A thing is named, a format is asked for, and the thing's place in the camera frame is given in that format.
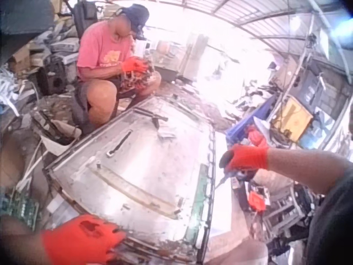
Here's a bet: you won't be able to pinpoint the person's right hand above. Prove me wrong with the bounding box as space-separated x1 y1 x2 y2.
219 143 270 173

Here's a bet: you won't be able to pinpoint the person's left hand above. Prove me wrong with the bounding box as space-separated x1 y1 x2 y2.
41 214 127 265

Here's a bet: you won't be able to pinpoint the black orange power screwdriver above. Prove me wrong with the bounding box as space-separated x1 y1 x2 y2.
216 165 270 214

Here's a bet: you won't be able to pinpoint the grey metal television back panel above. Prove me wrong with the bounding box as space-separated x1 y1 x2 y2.
43 95 219 265

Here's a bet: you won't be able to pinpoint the orange tool part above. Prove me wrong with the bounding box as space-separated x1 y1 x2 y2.
247 125 268 147

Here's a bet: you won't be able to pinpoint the blue plastic crate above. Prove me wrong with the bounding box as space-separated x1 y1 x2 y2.
225 96 280 146

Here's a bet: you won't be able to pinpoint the green strip circuit board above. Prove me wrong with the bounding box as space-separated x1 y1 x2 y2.
184 163 210 244

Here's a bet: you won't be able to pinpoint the yellow machine box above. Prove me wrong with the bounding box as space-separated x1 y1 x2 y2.
271 96 314 144

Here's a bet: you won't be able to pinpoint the person's legs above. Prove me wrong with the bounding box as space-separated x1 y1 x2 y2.
205 238 270 265

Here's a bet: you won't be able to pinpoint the black flat strip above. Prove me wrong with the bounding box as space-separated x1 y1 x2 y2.
105 129 133 158

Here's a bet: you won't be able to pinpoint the white refrigerator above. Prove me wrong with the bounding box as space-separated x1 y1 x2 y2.
178 34 208 81

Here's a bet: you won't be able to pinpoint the white sack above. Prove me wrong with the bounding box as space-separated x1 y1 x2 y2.
40 118 83 156

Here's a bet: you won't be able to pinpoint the black loudspeaker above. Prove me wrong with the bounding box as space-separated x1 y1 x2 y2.
36 54 69 96

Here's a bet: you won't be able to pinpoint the heap of scrap electronics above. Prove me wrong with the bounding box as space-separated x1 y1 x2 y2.
0 16 81 116

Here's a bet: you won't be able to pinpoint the grey metal scrap frame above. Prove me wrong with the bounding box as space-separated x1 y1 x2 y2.
261 184 314 239

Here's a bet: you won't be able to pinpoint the black metal bracket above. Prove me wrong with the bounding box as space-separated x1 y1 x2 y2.
133 106 169 130

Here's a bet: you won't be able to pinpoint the tangled circuit board with wires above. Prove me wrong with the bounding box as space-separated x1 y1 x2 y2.
121 55 158 92

